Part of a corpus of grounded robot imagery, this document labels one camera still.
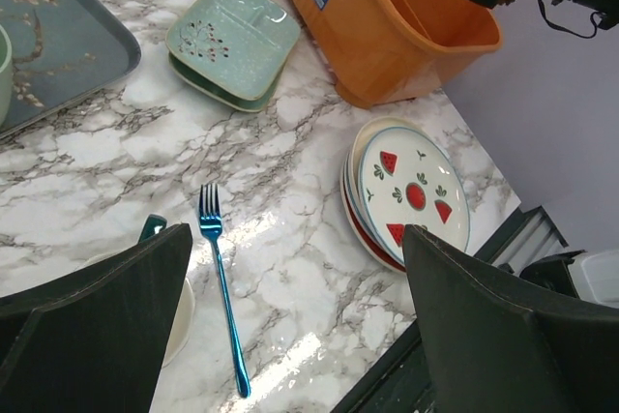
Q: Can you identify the grey mug white inside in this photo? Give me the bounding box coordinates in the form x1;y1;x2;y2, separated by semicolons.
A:
77;215;194;372

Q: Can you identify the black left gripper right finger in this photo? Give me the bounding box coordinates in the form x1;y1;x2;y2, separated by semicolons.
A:
403;224;618;412

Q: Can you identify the floral teal serving tray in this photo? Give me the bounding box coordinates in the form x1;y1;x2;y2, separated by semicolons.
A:
1;0;141;136

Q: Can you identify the lower teal rectangular dish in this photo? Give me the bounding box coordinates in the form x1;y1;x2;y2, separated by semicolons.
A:
167;53;282;113

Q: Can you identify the upper teal rectangular dish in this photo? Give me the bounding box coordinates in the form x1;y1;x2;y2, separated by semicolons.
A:
165;0;301;101

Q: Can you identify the teal rectangular dish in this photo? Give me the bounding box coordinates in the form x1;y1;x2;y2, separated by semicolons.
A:
167;53;282;113
165;0;301;101

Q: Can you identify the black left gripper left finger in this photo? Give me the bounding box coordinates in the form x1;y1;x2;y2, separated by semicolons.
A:
1;223;192;412

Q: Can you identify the watermelon pattern white plate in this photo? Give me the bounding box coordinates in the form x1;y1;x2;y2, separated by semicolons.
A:
356;126;470;264

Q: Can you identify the green plastic cup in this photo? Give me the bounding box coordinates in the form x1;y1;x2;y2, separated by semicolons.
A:
0;26;13;124

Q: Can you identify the orange plastic bin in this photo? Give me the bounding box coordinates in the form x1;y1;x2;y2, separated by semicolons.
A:
292;0;503;108

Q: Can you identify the blue metal fork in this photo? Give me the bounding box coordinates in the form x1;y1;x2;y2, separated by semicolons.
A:
198;183;251;398

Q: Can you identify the aluminium table frame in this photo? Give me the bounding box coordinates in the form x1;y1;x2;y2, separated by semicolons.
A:
474;207;568;275

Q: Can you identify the cream pink branch plate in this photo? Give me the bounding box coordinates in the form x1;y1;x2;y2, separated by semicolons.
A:
344;115;427;250

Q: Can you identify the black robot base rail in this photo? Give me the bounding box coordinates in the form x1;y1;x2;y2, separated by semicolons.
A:
331;204;619;413

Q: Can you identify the blue rimmed bottom plate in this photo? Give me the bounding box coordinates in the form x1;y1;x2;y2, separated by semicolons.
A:
339;161;405;275

